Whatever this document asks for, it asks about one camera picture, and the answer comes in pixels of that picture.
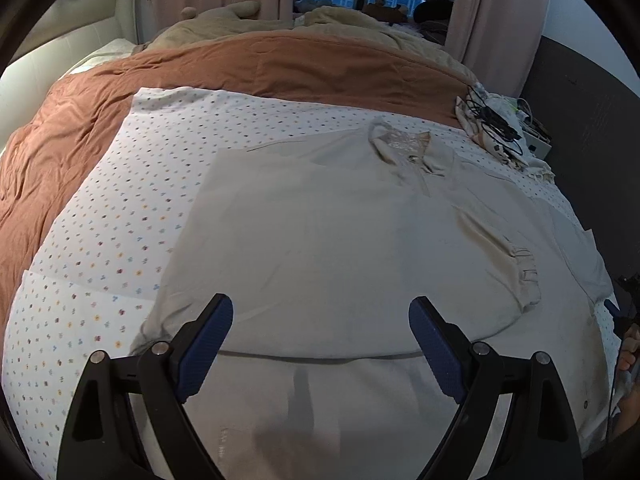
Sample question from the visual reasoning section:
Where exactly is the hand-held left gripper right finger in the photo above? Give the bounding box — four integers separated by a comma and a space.
408, 296, 585, 480

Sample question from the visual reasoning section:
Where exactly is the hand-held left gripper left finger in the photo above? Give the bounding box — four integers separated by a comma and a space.
56, 293, 235, 480

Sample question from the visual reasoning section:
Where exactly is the beige collared shirt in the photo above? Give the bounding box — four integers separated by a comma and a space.
131, 119, 617, 480

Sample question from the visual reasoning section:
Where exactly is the person's right forearm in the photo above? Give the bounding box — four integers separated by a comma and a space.
614, 400, 640, 436

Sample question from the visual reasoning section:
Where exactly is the person's right hand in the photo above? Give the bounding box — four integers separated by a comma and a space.
619, 324, 640, 376

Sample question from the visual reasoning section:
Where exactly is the white floral bedsheet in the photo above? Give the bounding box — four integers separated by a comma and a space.
2, 86, 621, 480

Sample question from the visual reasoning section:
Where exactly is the white box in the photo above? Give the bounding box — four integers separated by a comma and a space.
519, 110, 552, 161

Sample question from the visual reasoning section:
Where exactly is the brown duvet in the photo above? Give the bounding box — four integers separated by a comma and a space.
0, 30, 481, 331

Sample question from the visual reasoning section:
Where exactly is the black cushion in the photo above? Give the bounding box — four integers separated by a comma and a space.
412, 0, 454, 44

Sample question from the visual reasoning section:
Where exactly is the beige blanket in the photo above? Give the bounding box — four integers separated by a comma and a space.
135, 5, 476, 81

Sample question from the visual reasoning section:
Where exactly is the beige plush toy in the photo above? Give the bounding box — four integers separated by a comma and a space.
181, 0, 262, 24

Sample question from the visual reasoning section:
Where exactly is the brown plush toy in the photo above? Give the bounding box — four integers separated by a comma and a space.
362, 0, 409, 24

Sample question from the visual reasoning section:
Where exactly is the white padded headboard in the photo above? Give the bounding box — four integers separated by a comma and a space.
0, 0, 142, 83

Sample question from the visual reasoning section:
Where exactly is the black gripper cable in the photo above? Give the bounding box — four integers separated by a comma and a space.
606, 332, 625, 443

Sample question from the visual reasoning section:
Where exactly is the pile of cables and chargers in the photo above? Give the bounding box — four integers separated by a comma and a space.
454, 85, 557, 184

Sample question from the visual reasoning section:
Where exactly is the tangle of black cables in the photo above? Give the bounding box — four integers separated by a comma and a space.
456, 85, 532, 161

